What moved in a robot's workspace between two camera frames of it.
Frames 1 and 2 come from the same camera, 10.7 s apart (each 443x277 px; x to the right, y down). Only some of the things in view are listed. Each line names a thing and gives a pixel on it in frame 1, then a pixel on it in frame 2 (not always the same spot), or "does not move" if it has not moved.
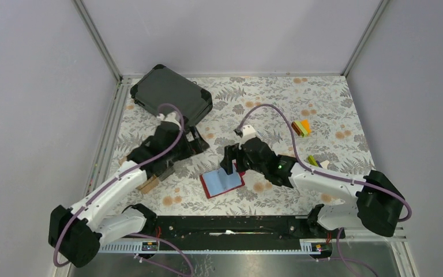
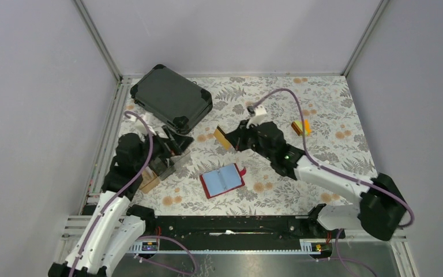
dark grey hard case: [161, 85] does not move
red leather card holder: [217, 182] does not move
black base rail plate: [233, 228] does not move
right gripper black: [233, 152] -> [237, 137]
